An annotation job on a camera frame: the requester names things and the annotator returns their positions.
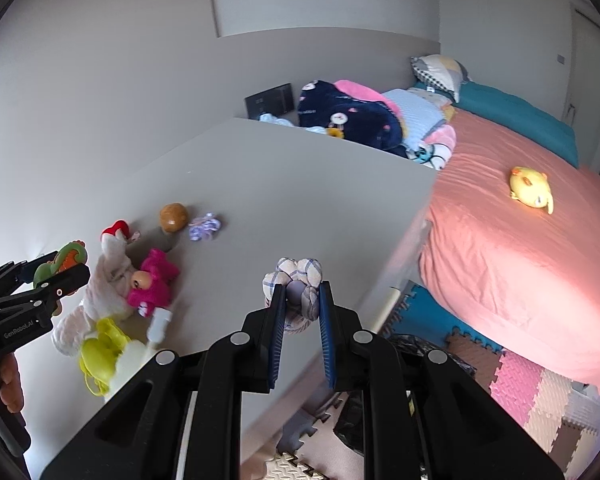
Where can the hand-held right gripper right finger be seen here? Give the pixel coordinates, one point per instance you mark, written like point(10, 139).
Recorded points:
point(327, 345)

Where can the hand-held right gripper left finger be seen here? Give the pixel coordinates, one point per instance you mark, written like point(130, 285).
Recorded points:
point(276, 340)

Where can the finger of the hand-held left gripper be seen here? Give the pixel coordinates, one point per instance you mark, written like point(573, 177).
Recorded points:
point(65, 282)
point(7, 277)

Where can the green dinosaur toy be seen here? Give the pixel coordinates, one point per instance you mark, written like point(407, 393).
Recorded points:
point(71, 252)

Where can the checkered cloth ball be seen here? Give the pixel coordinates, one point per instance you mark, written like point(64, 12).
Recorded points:
point(292, 270)

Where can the yellow rubber toy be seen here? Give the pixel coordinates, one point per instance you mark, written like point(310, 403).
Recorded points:
point(97, 355)

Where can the bin with black bag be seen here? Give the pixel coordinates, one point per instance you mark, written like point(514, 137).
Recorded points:
point(410, 346)

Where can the pink plush doll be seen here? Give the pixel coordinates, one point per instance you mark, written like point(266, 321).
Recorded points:
point(155, 270)

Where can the small white bottle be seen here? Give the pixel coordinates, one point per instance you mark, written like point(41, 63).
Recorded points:
point(160, 322)

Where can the white tissue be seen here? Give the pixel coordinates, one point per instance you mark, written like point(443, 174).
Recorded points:
point(131, 362)

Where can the person's left hand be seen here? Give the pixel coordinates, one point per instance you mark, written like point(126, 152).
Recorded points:
point(11, 382)

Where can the white plush toy red top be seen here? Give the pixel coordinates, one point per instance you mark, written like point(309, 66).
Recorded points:
point(105, 280)

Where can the white drawer cabinet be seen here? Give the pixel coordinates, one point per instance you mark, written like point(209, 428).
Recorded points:
point(370, 285)

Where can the beige foam edge guard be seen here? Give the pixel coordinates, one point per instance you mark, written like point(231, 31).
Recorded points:
point(398, 305)

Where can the brown wooden ball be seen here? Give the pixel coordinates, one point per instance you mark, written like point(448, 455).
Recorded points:
point(173, 216)

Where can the crumpled purple wrapper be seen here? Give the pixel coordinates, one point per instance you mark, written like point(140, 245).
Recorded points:
point(204, 226)

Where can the bed with pink sheet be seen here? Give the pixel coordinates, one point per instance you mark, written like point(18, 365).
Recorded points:
point(505, 260)

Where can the light blue cloth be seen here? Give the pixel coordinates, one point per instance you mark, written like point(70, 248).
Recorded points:
point(275, 120)

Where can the pink white cartoon blanket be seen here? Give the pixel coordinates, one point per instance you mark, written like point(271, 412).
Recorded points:
point(437, 147)

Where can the navy blanket with pink lining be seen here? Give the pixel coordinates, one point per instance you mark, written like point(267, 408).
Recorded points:
point(350, 110)

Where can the light blue folded blanket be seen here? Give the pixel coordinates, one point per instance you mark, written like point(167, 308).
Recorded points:
point(415, 110)

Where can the yellow chick plush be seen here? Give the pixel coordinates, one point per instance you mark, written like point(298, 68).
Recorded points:
point(527, 187)

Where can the pale patterned folded cloth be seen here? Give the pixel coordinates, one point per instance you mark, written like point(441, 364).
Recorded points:
point(430, 93)

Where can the grey patterned pillow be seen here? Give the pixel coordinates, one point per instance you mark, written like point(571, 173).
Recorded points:
point(440, 70)

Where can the teal blanket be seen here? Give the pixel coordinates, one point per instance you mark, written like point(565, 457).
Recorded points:
point(520, 115)

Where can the white wardrobe door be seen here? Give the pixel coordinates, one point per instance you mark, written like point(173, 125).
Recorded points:
point(590, 70)

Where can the black wall panel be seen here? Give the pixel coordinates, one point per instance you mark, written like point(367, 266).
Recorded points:
point(270, 100)

